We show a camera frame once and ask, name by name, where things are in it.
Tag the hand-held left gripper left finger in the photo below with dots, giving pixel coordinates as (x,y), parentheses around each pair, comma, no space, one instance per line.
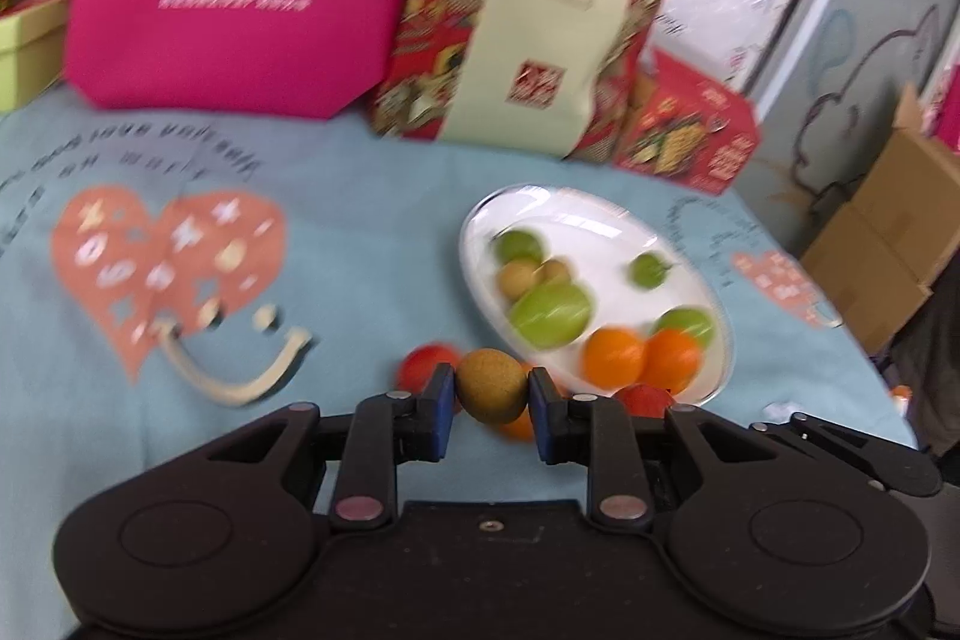
(442,407)

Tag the red patterned gift box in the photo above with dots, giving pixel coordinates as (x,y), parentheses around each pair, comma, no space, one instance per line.
(540,10)

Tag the cardboard box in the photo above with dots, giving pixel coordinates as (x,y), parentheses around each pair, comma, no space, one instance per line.
(915,183)
(855,280)

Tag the red cracker box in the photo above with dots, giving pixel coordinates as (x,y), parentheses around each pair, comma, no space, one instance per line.
(690,138)

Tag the green tomato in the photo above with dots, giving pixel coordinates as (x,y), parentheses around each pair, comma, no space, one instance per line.
(517,245)
(649,271)

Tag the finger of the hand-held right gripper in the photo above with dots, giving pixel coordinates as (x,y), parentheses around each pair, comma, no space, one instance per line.
(885,464)

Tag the white cartoon printed panel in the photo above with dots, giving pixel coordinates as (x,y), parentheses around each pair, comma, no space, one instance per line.
(847,10)

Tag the small red apple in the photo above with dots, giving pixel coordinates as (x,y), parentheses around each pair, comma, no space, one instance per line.
(424,366)
(645,398)

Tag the dark cloth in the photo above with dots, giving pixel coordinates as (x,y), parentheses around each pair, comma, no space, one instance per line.
(930,370)

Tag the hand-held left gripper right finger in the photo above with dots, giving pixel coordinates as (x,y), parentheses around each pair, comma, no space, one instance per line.
(541,415)

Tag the green mango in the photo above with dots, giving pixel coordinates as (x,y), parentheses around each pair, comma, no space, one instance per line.
(551,312)

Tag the light blue printed tablecloth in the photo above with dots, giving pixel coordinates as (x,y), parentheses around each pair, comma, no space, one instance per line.
(360,220)

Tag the brown kiwi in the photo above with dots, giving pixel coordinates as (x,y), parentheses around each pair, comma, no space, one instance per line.
(556,270)
(520,277)
(491,385)

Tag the light green box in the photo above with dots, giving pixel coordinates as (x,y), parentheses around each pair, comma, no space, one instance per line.
(30,55)

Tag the orange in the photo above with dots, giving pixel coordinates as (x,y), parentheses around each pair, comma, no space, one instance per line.
(615,356)
(673,361)
(517,428)

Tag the white plate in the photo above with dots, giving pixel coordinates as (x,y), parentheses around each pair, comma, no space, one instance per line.
(600,227)

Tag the green apple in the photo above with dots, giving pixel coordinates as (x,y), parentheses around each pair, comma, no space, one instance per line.
(686,323)

